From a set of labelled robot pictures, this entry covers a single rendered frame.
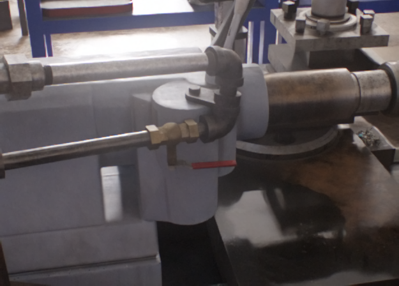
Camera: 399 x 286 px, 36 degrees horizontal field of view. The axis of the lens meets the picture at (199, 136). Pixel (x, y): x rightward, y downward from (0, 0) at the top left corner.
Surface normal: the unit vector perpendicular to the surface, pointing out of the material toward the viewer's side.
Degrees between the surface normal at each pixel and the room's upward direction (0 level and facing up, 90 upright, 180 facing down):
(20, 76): 56
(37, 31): 90
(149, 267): 90
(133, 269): 89
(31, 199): 70
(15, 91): 101
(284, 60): 0
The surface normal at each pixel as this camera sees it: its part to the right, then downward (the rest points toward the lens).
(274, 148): -0.04, -0.18
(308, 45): 0.15, 0.48
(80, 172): 0.18, 0.15
